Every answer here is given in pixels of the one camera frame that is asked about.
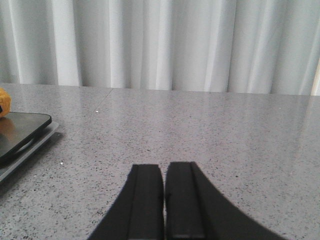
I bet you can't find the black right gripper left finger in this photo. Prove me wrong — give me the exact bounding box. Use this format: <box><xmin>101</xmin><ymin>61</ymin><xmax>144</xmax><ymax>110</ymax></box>
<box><xmin>89</xmin><ymin>164</ymin><xmax>165</xmax><ymax>240</ymax></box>

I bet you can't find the silver digital kitchen scale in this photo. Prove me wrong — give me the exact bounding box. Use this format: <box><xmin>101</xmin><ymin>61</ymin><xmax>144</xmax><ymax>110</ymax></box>
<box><xmin>0</xmin><ymin>112</ymin><xmax>59</xmax><ymax>182</ymax></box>

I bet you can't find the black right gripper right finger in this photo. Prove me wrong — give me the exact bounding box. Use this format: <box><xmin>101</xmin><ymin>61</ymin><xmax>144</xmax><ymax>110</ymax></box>
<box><xmin>165</xmin><ymin>162</ymin><xmax>282</xmax><ymax>240</ymax></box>

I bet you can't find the white curtain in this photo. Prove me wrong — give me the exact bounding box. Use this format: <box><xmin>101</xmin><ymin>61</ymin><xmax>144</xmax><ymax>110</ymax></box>
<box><xmin>0</xmin><ymin>0</ymin><xmax>320</xmax><ymax>96</ymax></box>

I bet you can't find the orange corn cob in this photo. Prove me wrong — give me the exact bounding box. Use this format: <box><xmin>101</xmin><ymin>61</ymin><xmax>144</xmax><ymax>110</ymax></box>
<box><xmin>0</xmin><ymin>88</ymin><xmax>12</xmax><ymax>118</ymax></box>

